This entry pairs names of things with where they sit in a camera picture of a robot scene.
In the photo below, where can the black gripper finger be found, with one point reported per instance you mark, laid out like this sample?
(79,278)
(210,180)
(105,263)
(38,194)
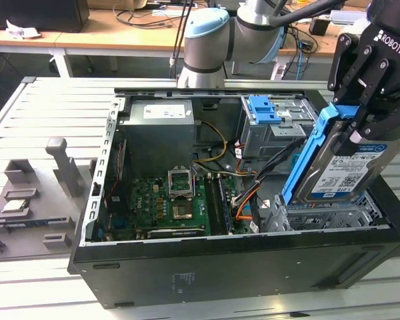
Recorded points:
(341,66)
(386,116)

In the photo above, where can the hard disk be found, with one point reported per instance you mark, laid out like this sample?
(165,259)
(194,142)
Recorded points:
(333,173)

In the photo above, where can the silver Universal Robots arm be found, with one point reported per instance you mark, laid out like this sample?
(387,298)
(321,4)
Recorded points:
(206,46)

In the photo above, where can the silver disk bay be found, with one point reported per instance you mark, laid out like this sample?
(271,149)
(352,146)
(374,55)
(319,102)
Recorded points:
(320,218)

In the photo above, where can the blue plastic drive latch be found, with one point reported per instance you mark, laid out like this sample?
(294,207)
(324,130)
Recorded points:
(261,110)

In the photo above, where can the silver drive cage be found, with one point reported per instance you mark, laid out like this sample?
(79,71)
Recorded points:
(260,140)

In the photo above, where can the black RAM slot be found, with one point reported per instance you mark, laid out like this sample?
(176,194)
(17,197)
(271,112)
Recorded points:
(215,206)

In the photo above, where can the grey power supply unit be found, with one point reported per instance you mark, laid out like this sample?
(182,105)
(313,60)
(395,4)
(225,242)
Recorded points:
(160,133)

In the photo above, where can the CPU socket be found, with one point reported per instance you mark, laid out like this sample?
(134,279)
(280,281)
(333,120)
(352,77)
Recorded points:
(181,181)

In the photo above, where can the black open PC case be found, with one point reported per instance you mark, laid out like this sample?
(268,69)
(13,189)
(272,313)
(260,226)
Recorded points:
(220,276)

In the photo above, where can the green motherboard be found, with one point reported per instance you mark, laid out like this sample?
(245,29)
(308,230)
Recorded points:
(150,200)

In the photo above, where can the black graphics card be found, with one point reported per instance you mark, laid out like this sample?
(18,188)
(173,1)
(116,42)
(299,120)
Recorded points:
(173,232)

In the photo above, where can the wooden desk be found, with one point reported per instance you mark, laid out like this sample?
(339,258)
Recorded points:
(103,38)

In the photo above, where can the large black box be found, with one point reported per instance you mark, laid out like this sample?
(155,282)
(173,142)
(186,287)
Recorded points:
(53,15)

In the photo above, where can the crumpled white paper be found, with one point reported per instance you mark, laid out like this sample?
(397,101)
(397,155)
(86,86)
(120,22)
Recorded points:
(21,30)

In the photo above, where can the grey parts rack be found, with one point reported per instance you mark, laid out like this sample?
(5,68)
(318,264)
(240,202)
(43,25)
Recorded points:
(43,206)

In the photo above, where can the silver CPU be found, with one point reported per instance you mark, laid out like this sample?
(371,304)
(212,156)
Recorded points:
(15,206)

